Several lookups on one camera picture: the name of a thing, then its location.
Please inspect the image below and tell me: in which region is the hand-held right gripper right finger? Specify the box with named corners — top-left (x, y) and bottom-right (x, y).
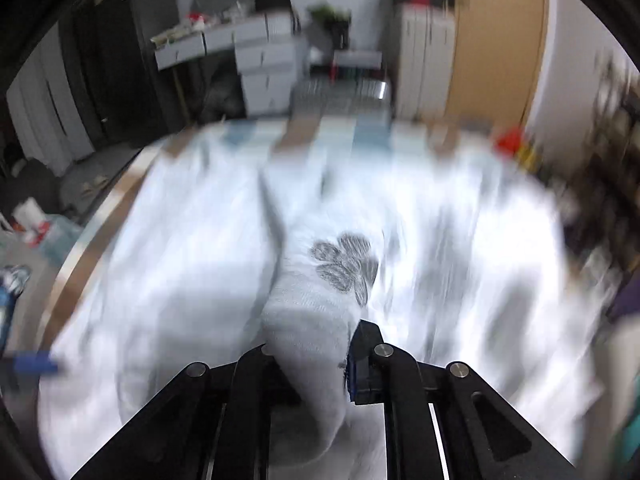
top-left (346, 320), bottom-right (576, 480)

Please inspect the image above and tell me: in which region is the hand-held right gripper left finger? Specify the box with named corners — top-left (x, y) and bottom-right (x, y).
top-left (72, 345), bottom-right (301, 480)

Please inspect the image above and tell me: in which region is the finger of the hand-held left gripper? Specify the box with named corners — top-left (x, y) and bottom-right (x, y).
top-left (0, 354), bottom-right (58, 376)

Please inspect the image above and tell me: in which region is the white fleece hoodie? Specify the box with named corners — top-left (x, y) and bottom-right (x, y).
top-left (37, 130), bottom-right (608, 480)

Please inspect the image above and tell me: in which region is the clear side table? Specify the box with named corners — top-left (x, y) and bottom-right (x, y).
top-left (0, 195), bottom-right (83, 321)

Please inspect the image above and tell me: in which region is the checked bed sheet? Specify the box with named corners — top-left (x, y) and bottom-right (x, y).
top-left (45, 115), bottom-right (501, 341)

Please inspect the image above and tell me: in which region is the white curtain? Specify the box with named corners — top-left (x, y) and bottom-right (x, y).
top-left (5, 35), bottom-right (96, 176)

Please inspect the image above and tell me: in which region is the red plastic bag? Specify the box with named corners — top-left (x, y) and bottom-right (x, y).
top-left (492, 127), bottom-right (526, 158)

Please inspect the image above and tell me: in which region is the dark wardrobe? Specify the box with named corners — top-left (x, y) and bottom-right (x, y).
top-left (55, 5), bottom-right (131, 146)

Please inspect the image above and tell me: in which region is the black and red shoe box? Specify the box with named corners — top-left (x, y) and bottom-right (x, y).
top-left (330, 50), bottom-right (383, 81)

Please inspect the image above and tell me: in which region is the white drawer desk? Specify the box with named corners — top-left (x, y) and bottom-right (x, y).
top-left (154, 10), bottom-right (301, 121)

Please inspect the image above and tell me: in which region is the white upright suitcase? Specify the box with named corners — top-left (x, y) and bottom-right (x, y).
top-left (390, 2), bottom-right (456, 121)

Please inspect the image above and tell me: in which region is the dark fridge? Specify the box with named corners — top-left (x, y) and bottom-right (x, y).
top-left (95, 0), bottom-right (191, 131)

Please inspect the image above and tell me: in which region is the wrapped flower bouquet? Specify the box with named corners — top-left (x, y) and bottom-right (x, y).
top-left (306, 4), bottom-right (352, 51)

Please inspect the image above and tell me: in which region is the wooden door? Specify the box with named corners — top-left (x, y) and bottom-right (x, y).
top-left (445, 0), bottom-right (551, 126)

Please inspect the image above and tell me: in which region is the wooden shoe rack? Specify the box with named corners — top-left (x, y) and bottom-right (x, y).
top-left (565, 50), bottom-right (640, 241)

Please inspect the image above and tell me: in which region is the pile of desk clutter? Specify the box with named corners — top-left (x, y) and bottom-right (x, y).
top-left (150, 2), bottom-right (251, 46)

